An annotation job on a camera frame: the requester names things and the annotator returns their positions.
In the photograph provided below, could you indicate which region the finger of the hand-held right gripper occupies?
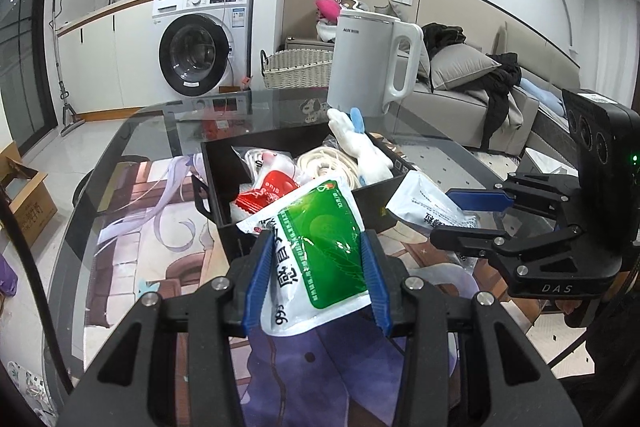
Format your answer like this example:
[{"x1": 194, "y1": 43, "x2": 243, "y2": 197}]
[
  {"x1": 430, "y1": 221, "x2": 587, "y2": 264},
  {"x1": 445, "y1": 173, "x2": 583, "y2": 230}
]

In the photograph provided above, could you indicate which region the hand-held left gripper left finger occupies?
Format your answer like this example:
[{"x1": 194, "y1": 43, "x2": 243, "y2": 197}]
[{"x1": 57, "y1": 229, "x2": 276, "y2": 427}]

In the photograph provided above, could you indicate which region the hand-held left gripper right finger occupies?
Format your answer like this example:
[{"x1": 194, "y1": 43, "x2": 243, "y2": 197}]
[{"x1": 360, "y1": 229, "x2": 581, "y2": 427}]

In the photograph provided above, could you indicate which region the white printed packet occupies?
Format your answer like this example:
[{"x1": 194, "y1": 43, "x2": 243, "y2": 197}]
[{"x1": 385, "y1": 169, "x2": 481, "y2": 238}]

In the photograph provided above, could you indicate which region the green and white packet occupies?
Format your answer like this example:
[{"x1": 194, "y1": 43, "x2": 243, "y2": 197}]
[{"x1": 235, "y1": 177, "x2": 373, "y2": 338}]

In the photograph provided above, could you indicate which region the red and white packet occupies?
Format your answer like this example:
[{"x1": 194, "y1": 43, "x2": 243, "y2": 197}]
[{"x1": 231, "y1": 169, "x2": 306, "y2": 225}]

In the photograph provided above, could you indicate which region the black cardboard box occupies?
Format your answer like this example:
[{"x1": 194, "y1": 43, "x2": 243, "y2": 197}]
[{"x1": 192, "y1": 124, "x2": 418, "y2": 268}]

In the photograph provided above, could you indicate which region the bagged white rope coil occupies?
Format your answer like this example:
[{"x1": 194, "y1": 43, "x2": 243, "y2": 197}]
[{"x1": 295, "y1": 146, "x2": 361, "y2": 192}]

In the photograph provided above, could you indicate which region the white plush toy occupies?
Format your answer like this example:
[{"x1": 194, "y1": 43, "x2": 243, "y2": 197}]
[{"x1": 327, "y1": 107, "x2": 396, "y2": 185}]

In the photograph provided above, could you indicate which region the beige sofa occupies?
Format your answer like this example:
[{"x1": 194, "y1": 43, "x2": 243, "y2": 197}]
[{"x1": 400, "y1": 57, "x2": 581, "y2": 158}]

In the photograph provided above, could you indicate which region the light blue blanket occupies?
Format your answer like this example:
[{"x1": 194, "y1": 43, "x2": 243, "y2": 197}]
[{"x1": 520, "y1": 77, "x2": 568, "y2": 115}]

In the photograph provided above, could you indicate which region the printed desk mat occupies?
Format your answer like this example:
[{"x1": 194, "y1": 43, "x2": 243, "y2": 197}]
[{"x1": 85, "y1": 147, "x2": 501, "y2": 427}]

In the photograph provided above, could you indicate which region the grey pillow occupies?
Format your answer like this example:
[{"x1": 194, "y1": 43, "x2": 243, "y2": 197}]
[{"x1": 430, "y1": 43, "x2": 502, "y2": 92}]

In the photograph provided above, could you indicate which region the black clothing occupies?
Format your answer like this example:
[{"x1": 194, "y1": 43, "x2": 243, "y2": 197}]
[{"x1": 422, "y1": 23, "x2": 468, "y2": 58}]

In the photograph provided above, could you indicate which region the white electric kettle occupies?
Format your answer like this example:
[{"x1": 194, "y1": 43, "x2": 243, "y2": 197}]
[{"x1": 326, "y1": 9, "x2": 425, "y2": 118}]

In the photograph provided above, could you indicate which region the white wicker basket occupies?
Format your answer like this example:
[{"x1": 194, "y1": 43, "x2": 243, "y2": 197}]
[{"x1": 260, "y1": 48, "x2": 335, "y2": 90}]

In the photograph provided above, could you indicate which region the brown cardboard box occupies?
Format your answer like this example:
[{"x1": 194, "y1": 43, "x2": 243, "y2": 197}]
[{"x1": 0, "y1": 142, "x2": 58, "y2": 248}]

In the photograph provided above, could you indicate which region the pink plush item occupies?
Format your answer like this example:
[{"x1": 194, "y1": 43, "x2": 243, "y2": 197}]
[{"x1": 315, "y1": 0, "x2": 342, "y2": 22}]

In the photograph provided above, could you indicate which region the white washing machine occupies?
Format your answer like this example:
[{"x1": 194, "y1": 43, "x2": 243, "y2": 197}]
[{"x1": 151, "y1": 0, "x2": 256, "y2": 98}]

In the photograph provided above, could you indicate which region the purple cloth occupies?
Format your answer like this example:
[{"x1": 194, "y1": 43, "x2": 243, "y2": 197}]
[{"x1": 0, "y1": 252, "x2": 16, "y2": 298}]

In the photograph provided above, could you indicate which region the white kitchen cabinet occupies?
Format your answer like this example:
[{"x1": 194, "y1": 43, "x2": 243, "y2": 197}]
[{"x1": 57, "y1": 0, "x2": 161, "y2": 115}]

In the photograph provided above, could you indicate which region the grey mop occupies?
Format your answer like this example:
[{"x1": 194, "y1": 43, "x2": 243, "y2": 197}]
[{"x1": 49, "y1": 0, "x2": 86, "y2": 136}]

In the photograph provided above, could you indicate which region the glass sliding door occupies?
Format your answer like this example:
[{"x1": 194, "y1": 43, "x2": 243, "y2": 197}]
[{"x1": 0, "y1": 0, "x2": 56, "y2": 142}]

